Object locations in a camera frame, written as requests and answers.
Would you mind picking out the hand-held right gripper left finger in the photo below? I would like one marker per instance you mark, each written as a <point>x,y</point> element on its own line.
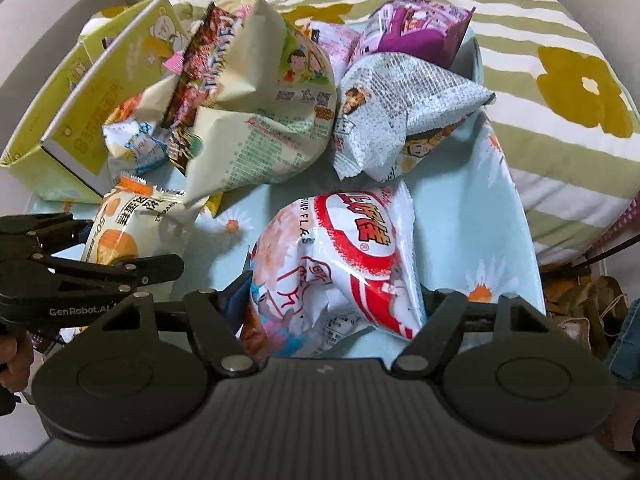
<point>238,305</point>

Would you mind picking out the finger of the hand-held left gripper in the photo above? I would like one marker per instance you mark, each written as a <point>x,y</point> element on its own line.
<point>45,232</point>
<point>115,270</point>

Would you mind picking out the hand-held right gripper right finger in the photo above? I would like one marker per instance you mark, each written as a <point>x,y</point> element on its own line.
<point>441,310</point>

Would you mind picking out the orange and white snack bag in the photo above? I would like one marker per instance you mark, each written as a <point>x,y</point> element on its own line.
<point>125,230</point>

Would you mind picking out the pink orange snack packet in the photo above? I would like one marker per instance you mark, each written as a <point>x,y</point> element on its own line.
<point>345,260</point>

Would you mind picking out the cream orange snack packet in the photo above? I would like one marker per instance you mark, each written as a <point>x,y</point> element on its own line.
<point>130,145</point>

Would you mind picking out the yellow-green cardboard box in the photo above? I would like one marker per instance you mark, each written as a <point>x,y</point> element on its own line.
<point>75,110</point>

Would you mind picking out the pink and white snack bag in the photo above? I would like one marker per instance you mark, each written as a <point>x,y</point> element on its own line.
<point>332,47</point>

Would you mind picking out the purple snack bag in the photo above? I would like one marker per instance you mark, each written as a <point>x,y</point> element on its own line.
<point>420,35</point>

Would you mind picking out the person's left hand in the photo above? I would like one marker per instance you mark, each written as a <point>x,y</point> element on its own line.
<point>14,360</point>

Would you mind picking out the light blue daisy tablecloth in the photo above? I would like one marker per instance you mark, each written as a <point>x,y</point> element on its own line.
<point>450,220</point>

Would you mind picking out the brown paper bag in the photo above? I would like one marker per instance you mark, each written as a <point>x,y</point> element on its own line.
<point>580,310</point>

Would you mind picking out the large cream cartoon snack bag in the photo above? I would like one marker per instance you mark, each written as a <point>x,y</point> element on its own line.
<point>280,125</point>

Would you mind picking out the blue denim cloth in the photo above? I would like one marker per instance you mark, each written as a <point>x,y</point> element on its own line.
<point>625,345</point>

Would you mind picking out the pink fringed cloth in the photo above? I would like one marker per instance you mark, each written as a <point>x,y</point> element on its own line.
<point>617,232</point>

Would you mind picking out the green striped floral blanket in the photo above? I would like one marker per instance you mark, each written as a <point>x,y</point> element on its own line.
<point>550,135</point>

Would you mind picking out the small pink candy wrapper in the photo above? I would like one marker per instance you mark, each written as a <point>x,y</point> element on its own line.
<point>174,63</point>

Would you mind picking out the pale grey-blue snack bag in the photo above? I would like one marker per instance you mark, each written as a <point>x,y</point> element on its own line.
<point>400,95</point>

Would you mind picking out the dark red snack packet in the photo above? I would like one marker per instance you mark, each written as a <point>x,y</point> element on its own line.
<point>200,60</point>

